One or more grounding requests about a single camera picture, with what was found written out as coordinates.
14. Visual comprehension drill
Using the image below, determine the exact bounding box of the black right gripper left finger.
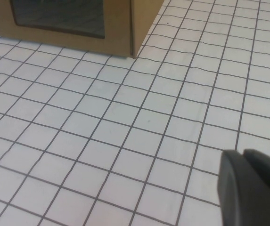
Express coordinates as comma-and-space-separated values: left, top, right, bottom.
216, 149, 270, 226

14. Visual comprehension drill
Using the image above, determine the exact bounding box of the brown cardboard shoe box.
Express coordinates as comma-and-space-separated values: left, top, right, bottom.
0, 0, 165, 60

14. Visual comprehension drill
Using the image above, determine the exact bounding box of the white black-grid tablecloth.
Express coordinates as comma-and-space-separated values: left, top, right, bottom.
0, 0, 270, 226

